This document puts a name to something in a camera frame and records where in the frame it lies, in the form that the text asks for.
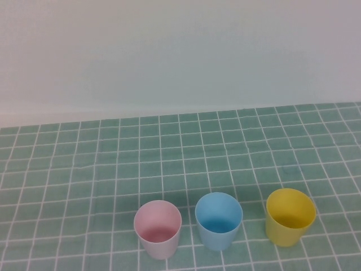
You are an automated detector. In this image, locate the pink plastic cup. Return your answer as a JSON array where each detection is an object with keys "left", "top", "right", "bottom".
[{"left": 133, "top": 199, "right": 182, "bottom": 260}]

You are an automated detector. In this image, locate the yellow plastic cup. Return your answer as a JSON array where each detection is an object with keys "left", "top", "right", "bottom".
[{"left": 265, "top": 187, "right": 317, "bottom": 248}]

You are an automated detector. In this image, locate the green checkered tablecloth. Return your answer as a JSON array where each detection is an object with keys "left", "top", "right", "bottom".
[{"left": 0, "top": 101, "right": 361, "bottom": 271}]

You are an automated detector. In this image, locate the blue plastic cup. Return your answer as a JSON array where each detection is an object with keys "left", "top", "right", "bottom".
[{"left": 195, "top": 191, "right": 244, "bottom": 251}]

